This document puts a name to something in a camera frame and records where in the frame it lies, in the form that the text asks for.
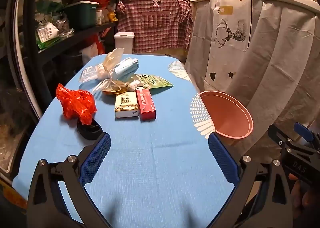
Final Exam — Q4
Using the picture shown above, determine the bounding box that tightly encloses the deer print curtain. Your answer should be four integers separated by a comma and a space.
185, 0, 253, 92

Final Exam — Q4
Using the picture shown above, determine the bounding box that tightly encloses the small white tissue wad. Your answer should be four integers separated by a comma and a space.
128, 80, 140, 92

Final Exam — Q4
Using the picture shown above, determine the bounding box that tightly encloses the person's right hand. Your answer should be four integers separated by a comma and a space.
289, 174, 319, 219

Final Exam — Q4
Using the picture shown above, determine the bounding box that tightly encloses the beige paper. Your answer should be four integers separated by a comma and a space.
103, 47, 125, 72

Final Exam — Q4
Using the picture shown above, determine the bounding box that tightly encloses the black shelving unit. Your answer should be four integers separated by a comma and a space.
1, 0, 119, 119

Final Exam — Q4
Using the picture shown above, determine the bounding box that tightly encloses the red carton box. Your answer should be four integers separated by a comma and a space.
136, 87, 156, 121

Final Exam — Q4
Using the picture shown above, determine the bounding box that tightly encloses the clear plastic bag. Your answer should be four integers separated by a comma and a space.
79, 63, 110, 83

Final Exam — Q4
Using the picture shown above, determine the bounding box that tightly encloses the black round lid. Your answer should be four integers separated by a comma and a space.
76, 119, 103, 141

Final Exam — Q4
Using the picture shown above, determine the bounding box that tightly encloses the pink trash bin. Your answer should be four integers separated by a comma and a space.
199, 91, 253, 140

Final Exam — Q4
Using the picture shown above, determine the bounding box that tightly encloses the round gold jar lid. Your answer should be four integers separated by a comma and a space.
101, 79, 129, 95

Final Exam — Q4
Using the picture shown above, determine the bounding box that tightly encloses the tissue pack beige gold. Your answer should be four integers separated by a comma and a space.
114, 92, 139, 118

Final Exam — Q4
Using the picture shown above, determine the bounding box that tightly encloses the red plastic bag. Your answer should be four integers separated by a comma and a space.
56, 84, 97, 125

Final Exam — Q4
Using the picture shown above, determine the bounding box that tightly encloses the blue face mask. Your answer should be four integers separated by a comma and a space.
110, 57, 139, 82

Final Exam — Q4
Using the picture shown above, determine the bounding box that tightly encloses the white cup on shelf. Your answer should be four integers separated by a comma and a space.
95, 9, 102, 25

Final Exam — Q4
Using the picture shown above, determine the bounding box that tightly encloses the green storage box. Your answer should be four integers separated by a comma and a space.
64, 1, 99, 30

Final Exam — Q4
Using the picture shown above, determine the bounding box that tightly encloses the green white food bag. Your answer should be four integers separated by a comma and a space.
36, 22, 59, 50

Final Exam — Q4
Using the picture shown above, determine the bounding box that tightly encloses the grey cloth curtain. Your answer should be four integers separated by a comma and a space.
226, 0, 319, 162

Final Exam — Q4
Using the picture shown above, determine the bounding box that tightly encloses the red plaid shirt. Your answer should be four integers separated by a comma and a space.
117, 0, 193, 53

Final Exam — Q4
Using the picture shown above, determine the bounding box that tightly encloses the green snack packet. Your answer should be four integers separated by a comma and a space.
133, 74, 174, 95

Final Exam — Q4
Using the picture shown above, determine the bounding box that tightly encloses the white pedal bin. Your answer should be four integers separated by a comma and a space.
114, 32, 135, 54

